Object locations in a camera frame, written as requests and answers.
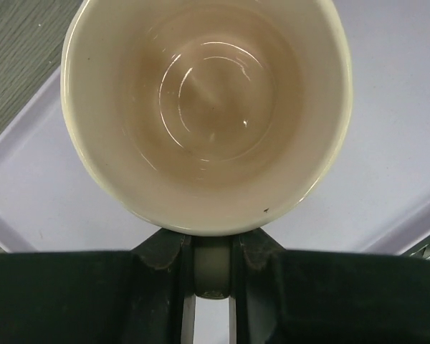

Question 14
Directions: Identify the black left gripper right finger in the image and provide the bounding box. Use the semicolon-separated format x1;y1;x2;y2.
231;229;430;343

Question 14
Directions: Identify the pink mug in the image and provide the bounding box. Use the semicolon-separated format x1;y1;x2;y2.
60;1;353;299

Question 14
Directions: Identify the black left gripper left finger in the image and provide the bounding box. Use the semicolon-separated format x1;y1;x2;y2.
0;229;192;343

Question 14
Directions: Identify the lavender plastic tray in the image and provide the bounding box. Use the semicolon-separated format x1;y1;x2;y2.
0;0;430;344

